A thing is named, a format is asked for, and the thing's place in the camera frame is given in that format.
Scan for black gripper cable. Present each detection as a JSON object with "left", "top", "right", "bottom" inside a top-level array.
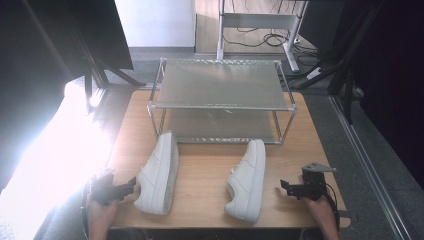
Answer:
[{"left": 324, "top": 181, "right": 342, "bottom": 232}]

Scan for person's right hand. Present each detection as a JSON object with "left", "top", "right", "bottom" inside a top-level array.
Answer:
[{"left": 303, "top": 194, "right": 336, "bottom": 226}]

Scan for person's left hand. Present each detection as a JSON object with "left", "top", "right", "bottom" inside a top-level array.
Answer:
[{"left": 86, "top": 195, "right": 118, "bottom": 232}]

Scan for black tripod stand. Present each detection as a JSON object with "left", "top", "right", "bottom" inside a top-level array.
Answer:
[{"left": 19, "top": 0, "right": 148, "bottom": 115}]

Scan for white power strip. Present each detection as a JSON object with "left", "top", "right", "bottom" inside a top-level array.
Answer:
[{"left": 305, "top": 67, "right": 323, "bottom": 81}]

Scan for dark curtain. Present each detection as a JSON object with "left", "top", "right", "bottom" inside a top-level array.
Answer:
[
  {"left": 0, "top": 0, "right": 135, "bottom": 194},
  {"left": 298, "top": 0, "right": 424, "bottom": 191}
]

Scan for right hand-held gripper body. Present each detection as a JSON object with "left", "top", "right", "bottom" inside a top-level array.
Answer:
[{"left": 299, "top": 161, "right": 337, "bottom": 202}]

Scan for black floor cables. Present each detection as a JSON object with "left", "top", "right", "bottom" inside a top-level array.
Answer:
[{"left": 222, "top": 0, "right": 322, "bottom": 68}]

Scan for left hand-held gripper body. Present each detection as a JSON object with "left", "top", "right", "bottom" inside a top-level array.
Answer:
[{"left": 89, "top": 169, "right": 118, "bottom": 206}]

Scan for aluminium floor rail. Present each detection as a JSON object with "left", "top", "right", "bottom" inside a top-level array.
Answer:
[{"left": 328, "top": 94, "right": 416, "bottom": 240}]

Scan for metal two-tier shoe rack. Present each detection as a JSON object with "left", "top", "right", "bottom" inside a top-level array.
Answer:
[{"left": 146, "top": 57, "right": 298, "bottom": 146}]

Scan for white metal desk frame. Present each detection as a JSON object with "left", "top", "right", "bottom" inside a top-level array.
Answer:
[{"left": 215, "top": 0, "right": 309, "bottom": 73}]

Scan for black metal stand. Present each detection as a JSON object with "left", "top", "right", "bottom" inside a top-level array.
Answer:
[{"left": 289, "top": 0, "right": 388, "bottom": 126}]

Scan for white sneaker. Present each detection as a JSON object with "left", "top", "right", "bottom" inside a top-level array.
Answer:
[
  {"left": 223, "top": 138, "right": 267, "bottom": 225},
  {"left": 133, "top": 130, "right": 180, "bottom": 216}
]

